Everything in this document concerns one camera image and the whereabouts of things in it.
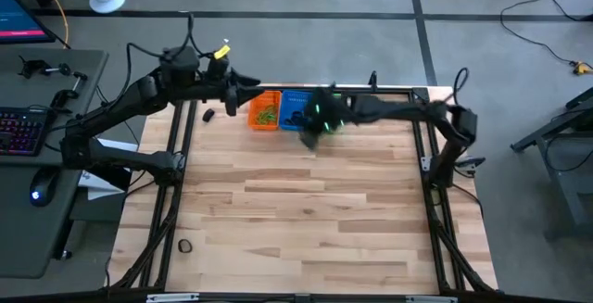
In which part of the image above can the dark metal cart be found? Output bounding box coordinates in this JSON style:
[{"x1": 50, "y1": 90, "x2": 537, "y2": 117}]
[{"x1": 509, "y1": 84, "x2": 593, "y2": 239}]

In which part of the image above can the backlit black keyboard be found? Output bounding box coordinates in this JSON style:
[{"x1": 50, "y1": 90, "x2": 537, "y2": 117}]
[{"x1": 0, "y1": 107, "x2": 55, "y2": 158}]

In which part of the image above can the grey desk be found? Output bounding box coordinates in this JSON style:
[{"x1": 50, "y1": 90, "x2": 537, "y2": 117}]
[{"x1": 0, "y1": 47, "x2": 110, "y2": 280}]

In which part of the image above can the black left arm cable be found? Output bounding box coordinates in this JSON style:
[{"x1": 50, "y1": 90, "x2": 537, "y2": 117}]
[{"x1": 120, "y1": 12, "x2": 209, "y2": 95}]

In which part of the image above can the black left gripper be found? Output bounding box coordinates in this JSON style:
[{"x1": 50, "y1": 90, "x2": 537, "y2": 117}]
[{"x1": 196, "y1": 69, "x2": 270, "y2": 118}]

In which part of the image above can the black floor cable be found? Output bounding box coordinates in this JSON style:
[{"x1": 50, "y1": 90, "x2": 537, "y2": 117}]
[{"x1": 499, "y1": 0, "x2": 593, "y2": 70}]

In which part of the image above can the black desk clamp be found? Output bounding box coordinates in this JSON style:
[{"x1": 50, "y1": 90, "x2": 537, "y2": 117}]
[
  {"x1": 18, "y1": 57, "x2": 73, "y2": 80},
  {"x1": 49, "y1": 70, "x2": 89, "y2": 109}
]

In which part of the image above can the orange plastic basket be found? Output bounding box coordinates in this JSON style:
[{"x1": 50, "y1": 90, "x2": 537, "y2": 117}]
[{"x1": 247, "y1": 90, "x2": 283, "y2": 132}]

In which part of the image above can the yellow cable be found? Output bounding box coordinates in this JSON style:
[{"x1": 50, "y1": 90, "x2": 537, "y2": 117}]
[{"x1": 32, "y1": 0, "x2": 70, "y2": 49}]

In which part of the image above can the black cable loop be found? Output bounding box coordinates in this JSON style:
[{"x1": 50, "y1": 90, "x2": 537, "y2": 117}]
[{"x1": 452, "y1": 66, "x2": 471, "y2": 94}]

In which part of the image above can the silver metal bracket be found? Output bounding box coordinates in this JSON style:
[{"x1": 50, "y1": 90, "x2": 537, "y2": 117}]
[
  {"x1": 145, "y1": 292, "x2": 200, "y2": 303},
  {"x1": 405, "y1": 295, "x2": 459, "y2": 303}
]

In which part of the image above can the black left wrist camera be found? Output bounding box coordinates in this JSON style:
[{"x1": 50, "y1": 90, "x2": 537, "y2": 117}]
[{"x1": 206, "y1": 55, "x2": 232, "y2": 82}]

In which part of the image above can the white paper sheet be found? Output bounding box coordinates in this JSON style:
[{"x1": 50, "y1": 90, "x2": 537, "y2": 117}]
[{"x1": 78, "y1": 138, "x2": 140, "y2": 201}]

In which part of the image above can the blue plastic basket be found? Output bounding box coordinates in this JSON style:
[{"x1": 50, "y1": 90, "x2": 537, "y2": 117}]
[{"x1": 279, "y1": 89, "x2": 314, "y2": 132}]

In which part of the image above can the black aluminium table frame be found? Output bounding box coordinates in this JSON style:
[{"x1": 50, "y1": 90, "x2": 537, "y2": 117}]
[{"x1": 108, "y1": 84, "x2": 499, "y2": 297}]

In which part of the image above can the desk computer monitor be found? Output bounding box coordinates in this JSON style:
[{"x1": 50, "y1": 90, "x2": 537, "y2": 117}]
[{"x1": 0, "y1": 0, "x2": 57, "y2": 45}]

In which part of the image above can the black computer mouse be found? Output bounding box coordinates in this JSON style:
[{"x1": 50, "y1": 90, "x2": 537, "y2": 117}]
[{"x1": 29, "y1": 168, "x2": 61, "y2": 208}]

